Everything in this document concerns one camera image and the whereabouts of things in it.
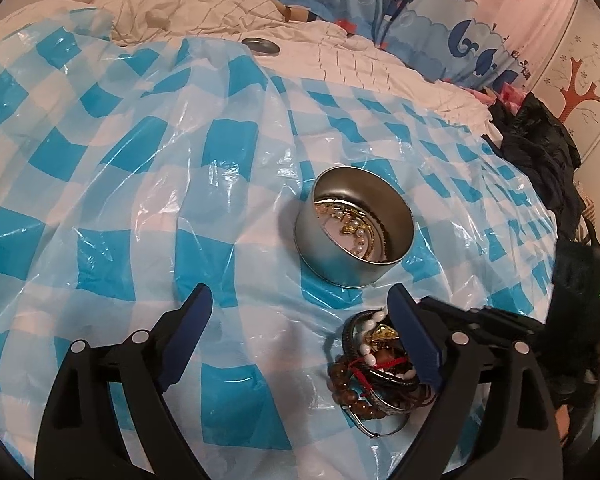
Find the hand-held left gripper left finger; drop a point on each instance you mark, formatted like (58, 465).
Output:
(185, 340)

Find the whale print cloth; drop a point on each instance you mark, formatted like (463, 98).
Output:
(430, 25)

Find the blue checked plastic sheet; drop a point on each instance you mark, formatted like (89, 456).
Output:
(155, 200)

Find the gold ornament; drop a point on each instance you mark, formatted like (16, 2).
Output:
(386, 335)

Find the dark clothes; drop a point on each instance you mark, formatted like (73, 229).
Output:
(535, 135)

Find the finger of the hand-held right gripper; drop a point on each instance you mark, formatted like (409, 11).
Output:
(500, 322)

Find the tangle of mixed jewellery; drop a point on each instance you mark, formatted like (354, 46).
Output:
(350, 332)

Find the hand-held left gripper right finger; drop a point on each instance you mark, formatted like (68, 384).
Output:
(420, 345)

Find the pink cloth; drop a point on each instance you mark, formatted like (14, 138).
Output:
(505, 96)

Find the thin silver bangle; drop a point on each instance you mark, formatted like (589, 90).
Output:
(375, 432)

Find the white quilt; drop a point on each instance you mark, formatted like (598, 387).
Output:
(215, 5)

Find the grey round disc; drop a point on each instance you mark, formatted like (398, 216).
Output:
(261, 45)

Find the round silver tin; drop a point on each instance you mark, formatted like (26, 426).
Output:
(320, 240)

